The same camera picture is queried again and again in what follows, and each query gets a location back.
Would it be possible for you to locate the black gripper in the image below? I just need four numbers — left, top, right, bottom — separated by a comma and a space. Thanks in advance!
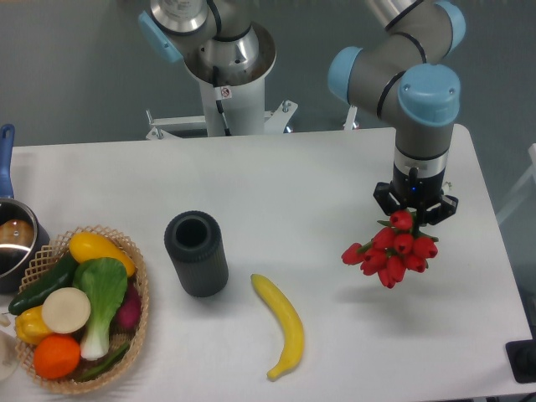
373, 165, 459, 225

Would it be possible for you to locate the red tulip bouquet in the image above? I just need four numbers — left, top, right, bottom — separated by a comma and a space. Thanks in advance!
341, 209, 438, 289

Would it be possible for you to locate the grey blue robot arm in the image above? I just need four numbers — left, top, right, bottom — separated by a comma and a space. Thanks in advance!
138, 1, 466, 225

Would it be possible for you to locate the yellow banana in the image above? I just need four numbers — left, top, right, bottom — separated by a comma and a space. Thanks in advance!
250, 274, 305, 381

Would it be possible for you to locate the black device at edge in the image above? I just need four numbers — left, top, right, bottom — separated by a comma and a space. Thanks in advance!
505, 339, 535, 384

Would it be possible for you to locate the dark grey ribbed vase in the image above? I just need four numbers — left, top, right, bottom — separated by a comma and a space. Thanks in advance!
164, 210, 229, 297

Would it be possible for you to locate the purple red sweet potato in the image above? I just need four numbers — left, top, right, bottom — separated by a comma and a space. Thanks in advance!
115, 282, 142, 330

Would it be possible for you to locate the green bok choy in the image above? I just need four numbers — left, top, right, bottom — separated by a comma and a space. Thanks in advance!
73, 257, 127, 361

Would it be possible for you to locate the yellow squash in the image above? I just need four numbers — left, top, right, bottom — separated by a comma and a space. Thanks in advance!
69, 232, 137, 277

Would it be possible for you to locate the green chili pepper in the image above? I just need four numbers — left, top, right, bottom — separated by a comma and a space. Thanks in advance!
75, 343, 130, 382

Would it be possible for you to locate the green cucumber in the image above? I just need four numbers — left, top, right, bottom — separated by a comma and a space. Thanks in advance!
8, 252, 79, 316

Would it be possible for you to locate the white round radish slice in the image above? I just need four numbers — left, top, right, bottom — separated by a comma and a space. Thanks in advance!
41, 287, 91, 334

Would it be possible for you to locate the woven wicker basket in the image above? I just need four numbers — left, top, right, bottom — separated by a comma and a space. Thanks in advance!
16, 225, 149, 394

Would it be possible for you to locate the orange fruit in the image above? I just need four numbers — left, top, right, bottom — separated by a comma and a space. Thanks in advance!
33, 334, 80, 379

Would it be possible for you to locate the yellow bell pepper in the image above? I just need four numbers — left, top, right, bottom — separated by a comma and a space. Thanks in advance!
15, 306, 53, 345

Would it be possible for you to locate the white frame at right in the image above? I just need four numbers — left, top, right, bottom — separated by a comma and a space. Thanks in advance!
496, 143, 535, 225

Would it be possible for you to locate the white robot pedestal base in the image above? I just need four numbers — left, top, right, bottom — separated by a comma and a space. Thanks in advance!
145, 23, 298, 140

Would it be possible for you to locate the blue handled saucepan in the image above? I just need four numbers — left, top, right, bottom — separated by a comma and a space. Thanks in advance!
1, 124, 49, 294

